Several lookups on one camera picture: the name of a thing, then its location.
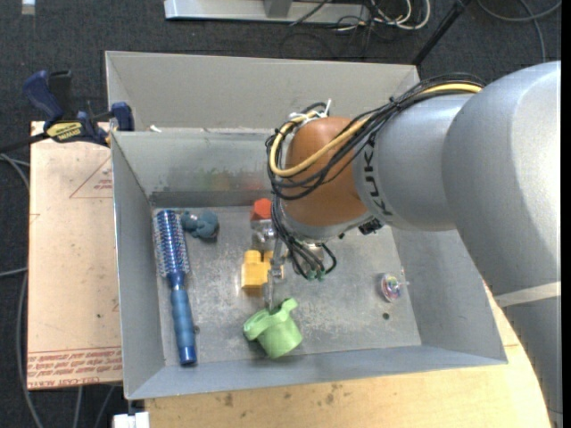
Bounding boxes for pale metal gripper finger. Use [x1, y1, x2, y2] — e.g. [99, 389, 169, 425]
[266, 266, 286, 310]
[253, 222, 275, 251]

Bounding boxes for yellow toy block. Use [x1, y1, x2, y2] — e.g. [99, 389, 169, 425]
[240, 249, 275, 296]

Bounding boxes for orange-capped clear object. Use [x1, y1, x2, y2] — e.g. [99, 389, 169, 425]
[249, 197, 274, 225]

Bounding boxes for light green plastic cup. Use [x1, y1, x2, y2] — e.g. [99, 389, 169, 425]
[242, 297, 305, 360]

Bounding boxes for dark teal toy animal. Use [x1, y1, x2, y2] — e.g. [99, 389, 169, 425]
[179, 210, 220, 242]

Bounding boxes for grey metal bin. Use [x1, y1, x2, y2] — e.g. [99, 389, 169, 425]
[104, 50, 509, 401]

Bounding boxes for blue round hairbrush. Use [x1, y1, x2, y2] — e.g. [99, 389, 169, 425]
[152, 209, 199, 367]

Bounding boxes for clear colourful spinning top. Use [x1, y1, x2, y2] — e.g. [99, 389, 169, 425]
[379, 272, 410, 304]

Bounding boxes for brown cardboard board, red print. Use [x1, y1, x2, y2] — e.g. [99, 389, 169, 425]
[26, 120, 124, 391]

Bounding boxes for black cylinder on white bracket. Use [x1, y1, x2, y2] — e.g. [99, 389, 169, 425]
[356, 218, 385, 236]

